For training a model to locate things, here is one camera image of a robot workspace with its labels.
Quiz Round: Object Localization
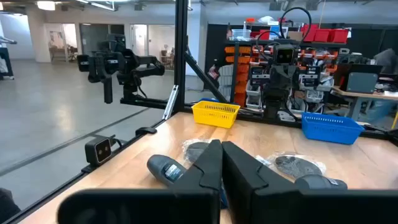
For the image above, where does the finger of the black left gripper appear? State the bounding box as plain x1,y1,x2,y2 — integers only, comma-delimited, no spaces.
269,70,285,91
284,70,299,91

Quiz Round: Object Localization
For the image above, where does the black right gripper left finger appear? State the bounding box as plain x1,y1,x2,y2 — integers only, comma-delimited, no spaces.
57,139,223,224

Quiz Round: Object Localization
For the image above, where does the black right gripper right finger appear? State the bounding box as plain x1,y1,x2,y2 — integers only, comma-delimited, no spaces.
221,141,398,224

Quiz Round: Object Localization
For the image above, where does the black remote device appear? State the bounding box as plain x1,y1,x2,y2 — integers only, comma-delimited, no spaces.
220,183,230,210

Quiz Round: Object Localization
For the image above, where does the black mesh sponge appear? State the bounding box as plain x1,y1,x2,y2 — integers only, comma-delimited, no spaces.
182,139,215,167
254,151,327,180

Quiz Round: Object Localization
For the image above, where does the storage rack with orange bins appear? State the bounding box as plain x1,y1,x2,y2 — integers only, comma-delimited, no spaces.
225,21,351,110

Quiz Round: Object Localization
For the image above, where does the clear plastic container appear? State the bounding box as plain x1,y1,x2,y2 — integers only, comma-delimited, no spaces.
231,29,252,42

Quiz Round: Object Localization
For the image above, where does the red storage bin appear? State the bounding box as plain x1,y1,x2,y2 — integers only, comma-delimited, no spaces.
300,24,320,43
313,29,332,43
329,28,349,44

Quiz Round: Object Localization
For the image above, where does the wooden desk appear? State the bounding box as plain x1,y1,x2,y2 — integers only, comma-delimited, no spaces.
330,85,398,121

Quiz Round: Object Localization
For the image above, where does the yellow plastic basket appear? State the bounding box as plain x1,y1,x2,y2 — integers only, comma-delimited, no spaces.
191,100,241,129

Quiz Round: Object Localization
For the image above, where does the blue plastic basket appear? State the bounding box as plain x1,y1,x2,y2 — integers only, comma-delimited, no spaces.
301,111,365,146

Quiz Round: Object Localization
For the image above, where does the black monitor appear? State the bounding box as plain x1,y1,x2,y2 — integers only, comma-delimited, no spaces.
333,63,384,91

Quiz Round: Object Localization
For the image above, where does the gray box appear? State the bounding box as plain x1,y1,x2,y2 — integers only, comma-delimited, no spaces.
345,72,379,95

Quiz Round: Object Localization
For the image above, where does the person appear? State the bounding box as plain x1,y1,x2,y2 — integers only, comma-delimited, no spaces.
373,48,398,75

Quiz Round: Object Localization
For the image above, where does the ceiling light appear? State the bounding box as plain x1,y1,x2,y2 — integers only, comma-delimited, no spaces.
36,0,57,11

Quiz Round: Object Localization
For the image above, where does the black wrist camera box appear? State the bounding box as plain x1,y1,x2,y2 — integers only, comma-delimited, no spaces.
272,44,297,66

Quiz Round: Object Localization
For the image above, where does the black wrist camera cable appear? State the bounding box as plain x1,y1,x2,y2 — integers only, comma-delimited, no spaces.
255,6,313,63

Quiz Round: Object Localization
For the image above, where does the black aluminium table frame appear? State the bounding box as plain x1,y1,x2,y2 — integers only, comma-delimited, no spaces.
6,0,398,224

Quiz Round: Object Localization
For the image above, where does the black frame clip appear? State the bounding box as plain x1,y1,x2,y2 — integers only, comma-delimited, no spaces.
135,126,158,136

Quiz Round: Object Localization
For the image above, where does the silver aluminium bracket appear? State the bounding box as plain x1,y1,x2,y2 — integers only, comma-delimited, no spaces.
162,84,180,121

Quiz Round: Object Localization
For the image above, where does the black table-level camera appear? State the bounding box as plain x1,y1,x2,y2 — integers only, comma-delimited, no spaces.
84,136,113,167

